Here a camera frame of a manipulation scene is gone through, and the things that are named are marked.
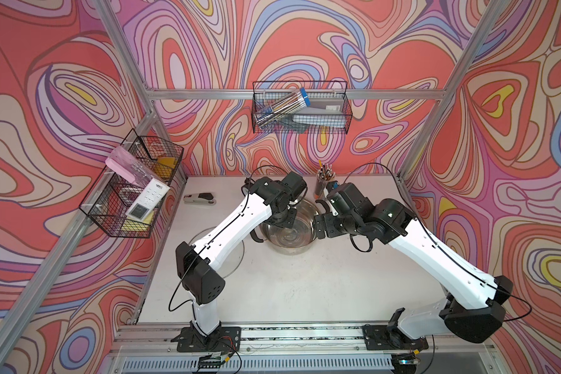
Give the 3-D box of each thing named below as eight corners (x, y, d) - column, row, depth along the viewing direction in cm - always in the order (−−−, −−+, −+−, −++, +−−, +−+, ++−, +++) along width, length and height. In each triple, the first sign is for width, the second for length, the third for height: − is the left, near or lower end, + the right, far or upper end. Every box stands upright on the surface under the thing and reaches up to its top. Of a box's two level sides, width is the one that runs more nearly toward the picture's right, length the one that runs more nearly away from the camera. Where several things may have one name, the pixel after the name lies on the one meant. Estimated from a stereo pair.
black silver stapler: (187, 208, 113) (182, 199, 108) (189, 201, 115) (185, 192, 110) (214, 208, 113) (211, 199, 108) (216, 201, 115) (213, 192, 110)
